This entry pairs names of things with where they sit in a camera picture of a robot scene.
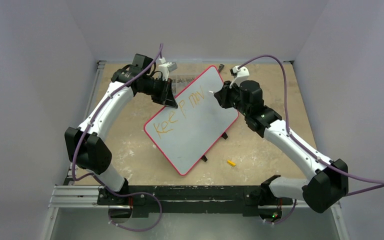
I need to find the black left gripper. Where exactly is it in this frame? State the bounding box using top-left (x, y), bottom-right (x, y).
top-left (139, 76), bottom-right (177, 108)

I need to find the pink framed whiteboard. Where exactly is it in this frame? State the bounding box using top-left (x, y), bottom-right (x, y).
top-left (143, 65), bottom-right (239, 176)

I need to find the yellow marker cap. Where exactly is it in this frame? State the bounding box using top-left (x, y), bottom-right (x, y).
top-left (226, 160), bottom-right (236, 167)

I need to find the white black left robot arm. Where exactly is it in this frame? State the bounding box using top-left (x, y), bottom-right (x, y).
top-left (64, 54), bottom-right (178, 205)

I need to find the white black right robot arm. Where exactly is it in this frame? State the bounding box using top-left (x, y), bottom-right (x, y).
top-left (213, 80), bottom-right (349, 213)

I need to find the clear plastic screw box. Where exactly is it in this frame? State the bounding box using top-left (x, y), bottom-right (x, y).
top-left (169, 62), bottom-right (200, 96)

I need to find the black metal rod tool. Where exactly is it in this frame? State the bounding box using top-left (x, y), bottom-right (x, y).
top-left (217, 64), bottom-right (225, 73)

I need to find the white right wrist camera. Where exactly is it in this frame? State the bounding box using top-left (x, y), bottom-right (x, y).
top-left (229, 65), bottom-right (250, 88)

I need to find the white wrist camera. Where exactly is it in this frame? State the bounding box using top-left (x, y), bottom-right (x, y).
top-left (157, 57), bottom-right (178, 81)
top-left (229, 65), bottom-right (250, 88)

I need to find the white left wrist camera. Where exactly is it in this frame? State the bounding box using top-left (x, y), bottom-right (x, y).
top-left (157, 57), bottom-right (178, 81)

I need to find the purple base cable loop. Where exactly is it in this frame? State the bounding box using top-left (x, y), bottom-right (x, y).
top-left (108, 192), bottom-right (164, 233)

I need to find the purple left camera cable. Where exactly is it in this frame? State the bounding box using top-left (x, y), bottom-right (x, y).
top-left (71, 43), bottom-right (164, 196)

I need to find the purple camera cable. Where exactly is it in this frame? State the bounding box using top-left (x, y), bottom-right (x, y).
top-left (71, 43), bottom-right (164, 196)
top-left (238, 54), bottom-right (384, 197)

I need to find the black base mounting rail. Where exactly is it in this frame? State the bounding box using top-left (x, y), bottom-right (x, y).
top-left (97, 185), bottom-right (293, 218)

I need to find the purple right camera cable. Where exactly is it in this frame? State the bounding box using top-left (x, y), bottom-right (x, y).
top-left (238, 54), bottom-right (384, 197)

